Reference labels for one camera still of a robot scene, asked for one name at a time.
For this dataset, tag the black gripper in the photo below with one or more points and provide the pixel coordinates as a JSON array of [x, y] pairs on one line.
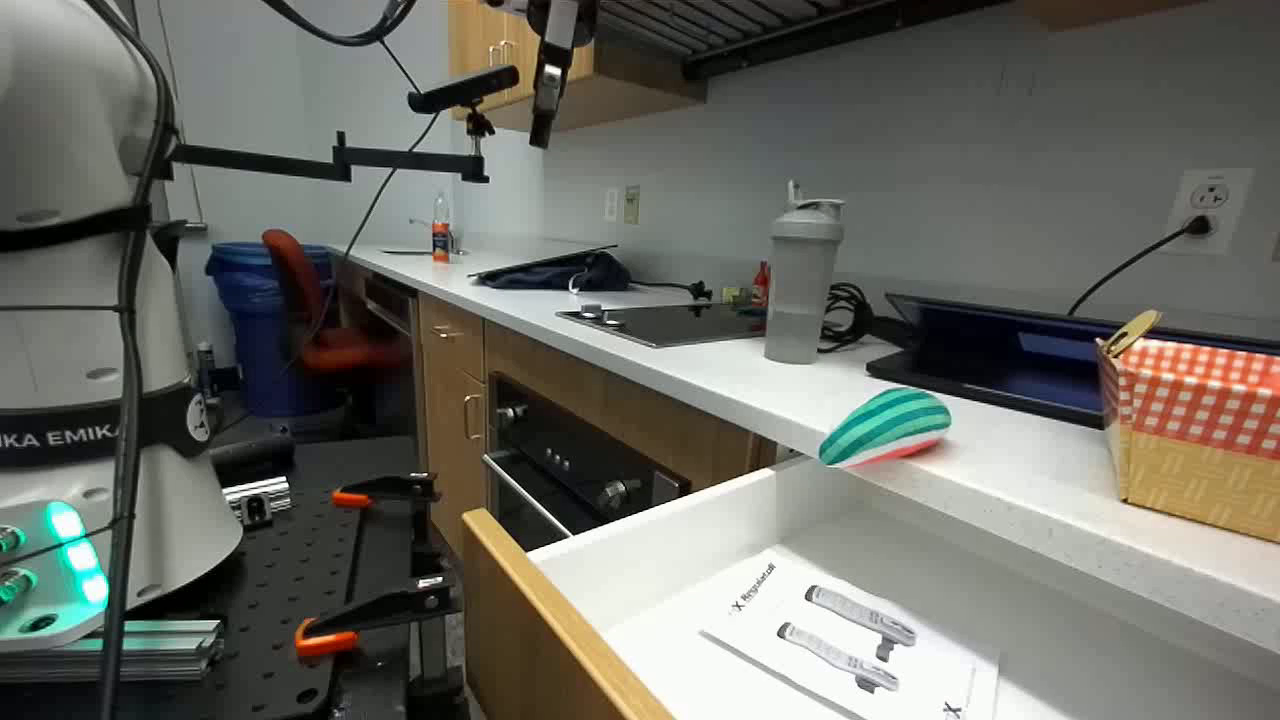
[[565, 21]]

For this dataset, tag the watermelon slice plush toy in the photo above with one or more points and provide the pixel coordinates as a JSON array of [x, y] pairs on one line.
[[883, 425]]

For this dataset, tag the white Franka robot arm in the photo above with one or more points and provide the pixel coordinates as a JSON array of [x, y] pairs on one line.
[[64, 146]]

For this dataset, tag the white open drawer wooden front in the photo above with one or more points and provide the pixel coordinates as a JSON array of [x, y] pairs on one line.
[[747, 587]]

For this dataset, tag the black bag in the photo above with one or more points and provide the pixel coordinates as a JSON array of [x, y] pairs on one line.
[[555, 268]]

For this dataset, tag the small red bottle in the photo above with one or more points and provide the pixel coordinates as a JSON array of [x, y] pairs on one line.
[[440, 236]]

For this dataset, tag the steel counter sink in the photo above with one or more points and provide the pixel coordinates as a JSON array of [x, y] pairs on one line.
[[664, 320]]

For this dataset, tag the grey shaker bottle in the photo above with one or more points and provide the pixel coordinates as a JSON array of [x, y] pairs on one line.
[[800, 284]]

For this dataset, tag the wooden base cabinet door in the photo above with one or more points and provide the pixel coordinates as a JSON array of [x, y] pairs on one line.
[[449, 412]]

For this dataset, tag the red office chair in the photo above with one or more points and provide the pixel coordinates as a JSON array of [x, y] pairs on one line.
[[322, 341]]

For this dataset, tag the black built-in oven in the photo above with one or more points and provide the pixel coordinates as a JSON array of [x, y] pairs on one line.
[[575, 462]]

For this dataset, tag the blue trash bin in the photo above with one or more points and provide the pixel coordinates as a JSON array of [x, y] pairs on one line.
[[252, 320]]

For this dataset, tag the wicker basket red checkered cloth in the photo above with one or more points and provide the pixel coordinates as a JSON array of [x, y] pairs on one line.
[[1195, 432]]

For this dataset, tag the wooden wall cabinet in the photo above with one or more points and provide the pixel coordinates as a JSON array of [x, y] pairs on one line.
[[532, 63]]

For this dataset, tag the black camera on mount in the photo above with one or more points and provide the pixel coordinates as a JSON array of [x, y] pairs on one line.
[[460, 88]]

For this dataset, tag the small wall switch plate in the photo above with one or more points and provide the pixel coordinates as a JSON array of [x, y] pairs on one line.
[[630, 202]]

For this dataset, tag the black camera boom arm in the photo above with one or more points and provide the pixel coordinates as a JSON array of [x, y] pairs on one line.
[[335, 156]]

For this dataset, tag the silver metal bracket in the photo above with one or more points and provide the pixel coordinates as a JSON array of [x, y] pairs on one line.
[[260, 502]]

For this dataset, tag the white wall power outlet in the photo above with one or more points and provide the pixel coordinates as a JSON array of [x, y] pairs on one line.
[[1208, 211]]

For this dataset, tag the aluminium extrusion rail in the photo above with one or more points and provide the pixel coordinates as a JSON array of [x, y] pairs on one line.
[[122, 650]]

